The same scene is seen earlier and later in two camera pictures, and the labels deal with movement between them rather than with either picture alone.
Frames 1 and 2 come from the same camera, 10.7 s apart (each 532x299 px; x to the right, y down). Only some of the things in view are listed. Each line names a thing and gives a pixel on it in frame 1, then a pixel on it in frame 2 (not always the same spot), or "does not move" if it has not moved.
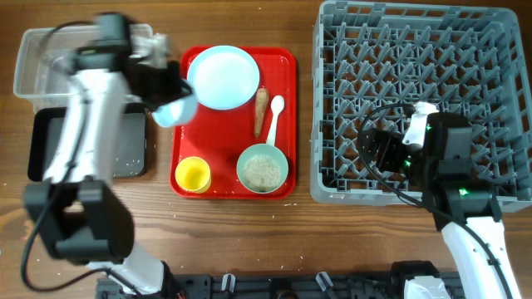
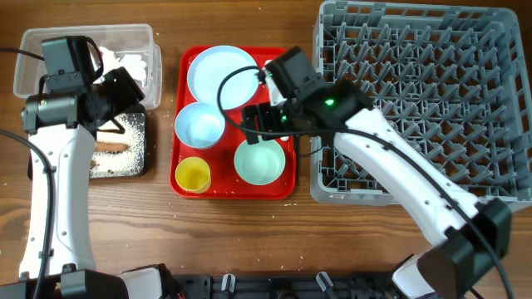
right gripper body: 396,156 → 273,119
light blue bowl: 180,112 → 199,125
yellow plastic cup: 193,174 does not move
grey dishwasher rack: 369,56 does not move
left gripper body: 155,85 → 117,94
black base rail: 299,286 does not move
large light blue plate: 224,77 does not move
